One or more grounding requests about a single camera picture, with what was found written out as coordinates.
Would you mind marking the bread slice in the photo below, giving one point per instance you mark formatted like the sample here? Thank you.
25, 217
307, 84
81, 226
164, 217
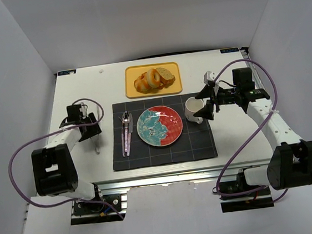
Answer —
163, 83
166, 77

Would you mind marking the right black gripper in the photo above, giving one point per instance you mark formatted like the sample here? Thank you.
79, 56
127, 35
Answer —
215, 99

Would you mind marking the bread slice front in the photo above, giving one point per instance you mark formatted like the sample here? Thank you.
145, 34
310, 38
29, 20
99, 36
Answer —
163, 83

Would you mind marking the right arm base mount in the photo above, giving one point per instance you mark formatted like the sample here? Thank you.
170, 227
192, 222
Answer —
255, 200

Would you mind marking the yellow tray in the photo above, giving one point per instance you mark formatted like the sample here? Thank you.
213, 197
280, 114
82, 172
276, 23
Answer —
132, 73

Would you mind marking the striped orange bun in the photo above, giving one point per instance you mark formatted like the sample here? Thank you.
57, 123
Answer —
141, 84

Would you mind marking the pink handled knife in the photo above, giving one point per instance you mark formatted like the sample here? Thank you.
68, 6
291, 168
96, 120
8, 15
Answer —
130, 130

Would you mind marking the pink handled spoon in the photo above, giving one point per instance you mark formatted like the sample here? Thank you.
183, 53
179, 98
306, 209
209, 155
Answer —
125, 134

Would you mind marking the right blue corner label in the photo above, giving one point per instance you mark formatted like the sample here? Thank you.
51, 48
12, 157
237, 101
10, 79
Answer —
229, 50

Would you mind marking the white mug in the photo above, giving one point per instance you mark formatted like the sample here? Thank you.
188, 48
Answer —
192, 106

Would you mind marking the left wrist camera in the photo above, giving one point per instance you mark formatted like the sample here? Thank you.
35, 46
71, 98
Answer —
83, 110

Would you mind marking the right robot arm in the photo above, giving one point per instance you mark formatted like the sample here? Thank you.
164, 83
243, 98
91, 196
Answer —
300, 174

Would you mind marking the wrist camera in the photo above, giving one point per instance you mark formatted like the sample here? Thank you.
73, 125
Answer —
209, 80
83, 110

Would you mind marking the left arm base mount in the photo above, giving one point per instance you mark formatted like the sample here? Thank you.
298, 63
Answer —
94, 213

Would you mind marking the orange bagel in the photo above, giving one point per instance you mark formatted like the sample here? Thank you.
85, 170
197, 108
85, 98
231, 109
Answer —
153, 77

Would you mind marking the red and teal plate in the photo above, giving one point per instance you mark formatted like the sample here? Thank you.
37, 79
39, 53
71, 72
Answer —
159, 126

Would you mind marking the bread slice back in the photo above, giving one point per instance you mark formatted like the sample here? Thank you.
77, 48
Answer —
166, 77

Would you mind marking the blue corner label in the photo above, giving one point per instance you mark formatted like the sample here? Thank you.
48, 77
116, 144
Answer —
66, 72
229, 50

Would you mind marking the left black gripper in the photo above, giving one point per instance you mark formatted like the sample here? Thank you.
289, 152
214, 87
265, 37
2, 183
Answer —
92, 128

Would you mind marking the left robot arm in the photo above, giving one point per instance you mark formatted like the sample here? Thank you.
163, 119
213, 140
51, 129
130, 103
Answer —
54, 171

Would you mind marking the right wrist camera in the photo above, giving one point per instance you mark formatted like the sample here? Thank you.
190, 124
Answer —
209, 80

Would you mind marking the left blue corner label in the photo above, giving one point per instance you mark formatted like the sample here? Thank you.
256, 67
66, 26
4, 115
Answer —
66, 72

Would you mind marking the dark checked placemat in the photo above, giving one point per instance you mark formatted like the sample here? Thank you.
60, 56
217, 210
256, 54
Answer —
194, 144

